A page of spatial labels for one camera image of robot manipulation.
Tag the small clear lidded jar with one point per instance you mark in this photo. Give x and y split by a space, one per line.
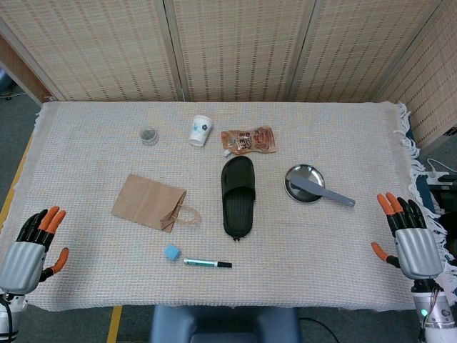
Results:
149 136

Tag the blue padded seat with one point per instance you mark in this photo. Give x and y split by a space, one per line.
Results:
221 323

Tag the white power strip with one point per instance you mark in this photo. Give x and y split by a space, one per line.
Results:
441 178

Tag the orange snack pouch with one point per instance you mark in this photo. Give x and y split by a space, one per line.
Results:
250 140

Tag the round stainless steel plate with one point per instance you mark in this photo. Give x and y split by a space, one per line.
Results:
311 174

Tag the brown paper bag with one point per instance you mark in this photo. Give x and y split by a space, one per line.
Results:
146 200

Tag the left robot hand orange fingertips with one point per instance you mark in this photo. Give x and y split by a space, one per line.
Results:
21 261

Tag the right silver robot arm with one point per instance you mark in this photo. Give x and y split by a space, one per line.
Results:
435 314

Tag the woven bamboo screen panel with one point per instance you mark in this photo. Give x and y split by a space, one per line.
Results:
100 46
432 82
239 46
364 46

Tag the white woven tablecloth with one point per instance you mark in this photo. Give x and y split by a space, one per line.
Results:
321 257

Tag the black rubber slipper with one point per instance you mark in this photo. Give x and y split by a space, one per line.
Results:
237 211

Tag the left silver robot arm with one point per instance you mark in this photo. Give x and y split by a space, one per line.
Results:
9 314

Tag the blue foam cube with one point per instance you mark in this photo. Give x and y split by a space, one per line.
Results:
172 253

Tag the green marker pen black cap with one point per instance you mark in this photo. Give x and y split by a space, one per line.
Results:
201 263

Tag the white floral paper cup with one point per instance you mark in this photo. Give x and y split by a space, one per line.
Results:
200 130

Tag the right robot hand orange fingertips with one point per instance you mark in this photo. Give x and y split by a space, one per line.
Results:
419 250

